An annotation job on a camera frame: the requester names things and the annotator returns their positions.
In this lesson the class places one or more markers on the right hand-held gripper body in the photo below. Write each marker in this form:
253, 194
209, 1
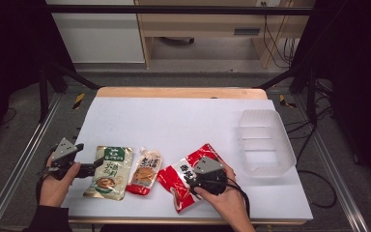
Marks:
210, 180

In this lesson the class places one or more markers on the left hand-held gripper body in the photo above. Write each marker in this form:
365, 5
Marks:
65, 150

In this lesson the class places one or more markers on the green and beige sauce pouch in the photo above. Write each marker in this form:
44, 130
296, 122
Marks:
112, 174

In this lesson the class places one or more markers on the red and white packet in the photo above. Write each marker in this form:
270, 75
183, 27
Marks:
174, 180

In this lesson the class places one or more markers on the beige spouted sauce pouch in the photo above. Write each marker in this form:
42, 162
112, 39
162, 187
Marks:
143, 175

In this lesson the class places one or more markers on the person's right hand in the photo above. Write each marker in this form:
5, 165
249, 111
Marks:
227, 201

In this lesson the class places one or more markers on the person's left hand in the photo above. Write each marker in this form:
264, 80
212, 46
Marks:
53, 190

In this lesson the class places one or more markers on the white table sheet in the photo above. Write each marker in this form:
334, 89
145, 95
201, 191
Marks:
180, 125

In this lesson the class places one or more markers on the clear plastic container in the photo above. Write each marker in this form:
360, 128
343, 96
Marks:
265, 145

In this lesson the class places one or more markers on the person's black clothing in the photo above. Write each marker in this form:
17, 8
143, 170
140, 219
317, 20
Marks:
161, 228

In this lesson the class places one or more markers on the black stand leg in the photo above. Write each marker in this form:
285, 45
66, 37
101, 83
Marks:
61, 75
302, 80

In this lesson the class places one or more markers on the black curtain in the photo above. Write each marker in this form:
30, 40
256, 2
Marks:
357, 80
9, 58

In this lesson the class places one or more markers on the white cabinet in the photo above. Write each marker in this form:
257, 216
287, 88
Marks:
99, 35

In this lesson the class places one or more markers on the light wooden desk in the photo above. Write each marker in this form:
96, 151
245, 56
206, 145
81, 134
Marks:
206, 22

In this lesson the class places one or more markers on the aluminium rail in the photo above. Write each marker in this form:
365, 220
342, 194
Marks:
22, 154
338, 174

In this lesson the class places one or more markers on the black frame crossbar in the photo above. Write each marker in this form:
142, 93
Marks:
174, 9

